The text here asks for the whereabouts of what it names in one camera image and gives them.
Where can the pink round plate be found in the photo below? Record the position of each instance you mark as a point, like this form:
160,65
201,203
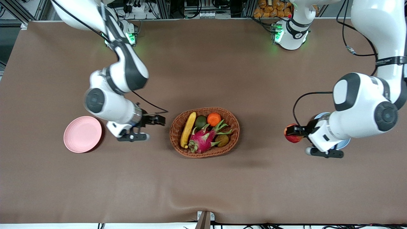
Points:
82,134

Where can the pink dragon fruit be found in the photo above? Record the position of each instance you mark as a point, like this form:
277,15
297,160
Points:
203,140

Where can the grey control box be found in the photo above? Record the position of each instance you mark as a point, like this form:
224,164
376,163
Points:
206,9

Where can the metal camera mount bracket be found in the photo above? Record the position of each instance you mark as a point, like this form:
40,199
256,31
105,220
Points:
205,221

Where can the brown kiwi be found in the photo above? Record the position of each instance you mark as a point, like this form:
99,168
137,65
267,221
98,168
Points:
222,140

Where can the aluminium frame profile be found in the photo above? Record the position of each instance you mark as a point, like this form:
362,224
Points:
39,8

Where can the yellow banana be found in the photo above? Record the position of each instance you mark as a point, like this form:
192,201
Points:
188,128

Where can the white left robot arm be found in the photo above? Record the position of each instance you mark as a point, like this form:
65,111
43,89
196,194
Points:
362,105

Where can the brown wicker basket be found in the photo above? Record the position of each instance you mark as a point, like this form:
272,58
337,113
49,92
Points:
178,140

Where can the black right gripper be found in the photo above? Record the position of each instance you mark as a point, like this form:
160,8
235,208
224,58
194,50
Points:
147,120

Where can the orange snack packets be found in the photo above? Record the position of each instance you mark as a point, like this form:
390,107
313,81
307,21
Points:
270,9

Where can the blue round plate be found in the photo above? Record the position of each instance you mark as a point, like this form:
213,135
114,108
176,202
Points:
344,143

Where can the green avocado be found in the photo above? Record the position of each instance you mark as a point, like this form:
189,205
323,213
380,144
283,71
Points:
200,121

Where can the brown table mat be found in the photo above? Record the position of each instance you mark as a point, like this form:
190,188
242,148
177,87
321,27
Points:
203,70

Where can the red apple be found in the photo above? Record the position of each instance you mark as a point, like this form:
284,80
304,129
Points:
294,139

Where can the orange fruit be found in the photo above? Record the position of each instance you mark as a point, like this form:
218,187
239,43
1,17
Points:
214,119

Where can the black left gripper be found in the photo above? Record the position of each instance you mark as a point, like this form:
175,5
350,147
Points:
307,128

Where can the white power strip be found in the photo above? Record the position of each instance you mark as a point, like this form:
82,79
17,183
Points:
136,8

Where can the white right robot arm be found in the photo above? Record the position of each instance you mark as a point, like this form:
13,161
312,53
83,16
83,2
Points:
127,70

